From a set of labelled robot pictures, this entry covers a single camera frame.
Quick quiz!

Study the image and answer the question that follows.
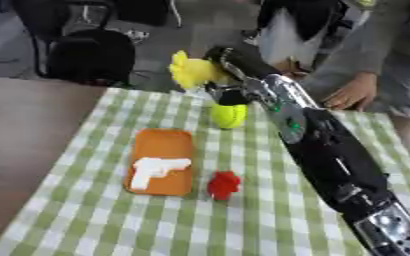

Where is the red toy block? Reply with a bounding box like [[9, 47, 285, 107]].
[[205, 170, 244, 202]]

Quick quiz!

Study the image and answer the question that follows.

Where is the person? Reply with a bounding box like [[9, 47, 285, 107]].
[[254, 0, 410, 118]]

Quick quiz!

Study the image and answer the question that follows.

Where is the yellow-green cup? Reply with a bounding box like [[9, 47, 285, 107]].
[[208, 103, 251, 130]]

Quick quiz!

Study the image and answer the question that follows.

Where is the yellow soft toy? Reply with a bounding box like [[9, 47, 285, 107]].
[[166, 49, 232, 91]]

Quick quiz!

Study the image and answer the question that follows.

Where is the black bag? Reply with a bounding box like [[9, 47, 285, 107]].
[[44, 28, 139, 86]]

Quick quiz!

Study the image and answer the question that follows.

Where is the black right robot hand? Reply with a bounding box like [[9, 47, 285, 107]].
[[203, 45, 284, 107]]

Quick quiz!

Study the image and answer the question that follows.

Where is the orange tray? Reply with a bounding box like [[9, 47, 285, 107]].
[[122, 128, 197, 197]]

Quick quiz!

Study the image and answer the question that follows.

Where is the person's hand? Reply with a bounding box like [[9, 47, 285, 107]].
[[320, 71, 380, 113]]

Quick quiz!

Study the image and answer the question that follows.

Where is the white toy gun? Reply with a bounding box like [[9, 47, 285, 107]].
[[128, 156, 193, 191]]

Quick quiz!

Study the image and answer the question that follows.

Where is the black chair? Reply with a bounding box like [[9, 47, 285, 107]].
[[7, 0, 139, 87]]

